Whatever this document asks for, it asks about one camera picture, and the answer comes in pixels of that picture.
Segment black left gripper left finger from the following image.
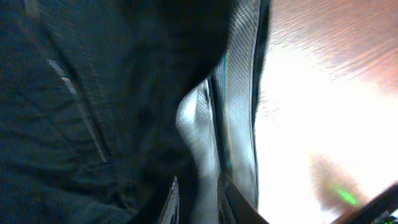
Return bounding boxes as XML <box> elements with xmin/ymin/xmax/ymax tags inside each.
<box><xmin>130</xmin><ymin>175</ymin><xmax>181</xmax><ymax>224</ymax></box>

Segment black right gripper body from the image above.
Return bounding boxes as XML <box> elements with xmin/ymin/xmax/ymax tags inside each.
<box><xmin>332</xmin><ymin>183</ymin><xmax>397</xmax><ymax>224</ymax></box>

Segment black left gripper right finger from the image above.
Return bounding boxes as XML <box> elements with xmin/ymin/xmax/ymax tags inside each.
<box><xmin>217</xmin><ymin>173</ymin><xmax>269</xmax><ymax>224</ymax></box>

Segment black shorts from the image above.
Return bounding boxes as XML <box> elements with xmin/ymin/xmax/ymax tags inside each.
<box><xmin>1</xmin><ymin>0</ymin><xmax>271</xmax><ymax>223</ymax></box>

